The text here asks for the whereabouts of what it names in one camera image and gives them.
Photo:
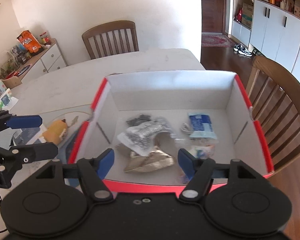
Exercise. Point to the blue wafer packet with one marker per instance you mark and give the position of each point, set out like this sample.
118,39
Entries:
201,126

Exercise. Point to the orange snack bag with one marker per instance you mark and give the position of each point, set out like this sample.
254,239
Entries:
30,43

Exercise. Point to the yellow plush toy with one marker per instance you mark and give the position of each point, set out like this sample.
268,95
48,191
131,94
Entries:
56,132

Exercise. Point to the gold foil snack bag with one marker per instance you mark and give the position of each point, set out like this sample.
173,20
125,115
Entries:
155,160

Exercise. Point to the white blue tissue pack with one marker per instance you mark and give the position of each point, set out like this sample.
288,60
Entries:
27,136

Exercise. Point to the right wooden chair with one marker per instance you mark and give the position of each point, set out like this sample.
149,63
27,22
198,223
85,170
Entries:
275,95

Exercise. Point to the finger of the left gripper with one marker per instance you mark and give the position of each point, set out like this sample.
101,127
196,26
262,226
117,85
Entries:
25,154
24,121

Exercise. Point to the pair of sneakers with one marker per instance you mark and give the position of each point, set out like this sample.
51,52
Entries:
239,48

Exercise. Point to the silver white foil packet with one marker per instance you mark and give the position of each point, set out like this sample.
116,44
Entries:
141,139

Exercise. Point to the green white tissue box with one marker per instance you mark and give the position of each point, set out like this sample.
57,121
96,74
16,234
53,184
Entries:
7,100

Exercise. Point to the clear bag black snack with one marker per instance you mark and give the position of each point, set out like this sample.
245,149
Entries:
137,120

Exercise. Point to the wooden chair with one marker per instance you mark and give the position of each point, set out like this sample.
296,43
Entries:
112,38
275,95

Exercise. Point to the dark wooden door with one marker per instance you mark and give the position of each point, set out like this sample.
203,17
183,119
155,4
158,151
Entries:
213,16

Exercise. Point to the red cardboard box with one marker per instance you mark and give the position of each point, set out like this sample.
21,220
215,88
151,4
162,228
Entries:
177,96

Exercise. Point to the white storage cupboards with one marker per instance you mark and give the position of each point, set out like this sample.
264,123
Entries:
271,27

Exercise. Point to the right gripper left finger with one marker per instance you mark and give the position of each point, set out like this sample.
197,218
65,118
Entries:
91,173

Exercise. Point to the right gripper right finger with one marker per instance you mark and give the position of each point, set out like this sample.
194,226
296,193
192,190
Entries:
199,172

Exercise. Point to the blueberry bread packet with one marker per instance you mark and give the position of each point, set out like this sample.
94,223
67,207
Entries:
198,148

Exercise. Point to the far wooden chair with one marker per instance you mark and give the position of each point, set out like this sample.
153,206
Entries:
112,38

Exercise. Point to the white sideboard cabinet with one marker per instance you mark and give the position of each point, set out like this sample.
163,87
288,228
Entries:
47,61

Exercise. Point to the red patterned rug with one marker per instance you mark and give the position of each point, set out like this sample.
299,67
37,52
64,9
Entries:
216,40

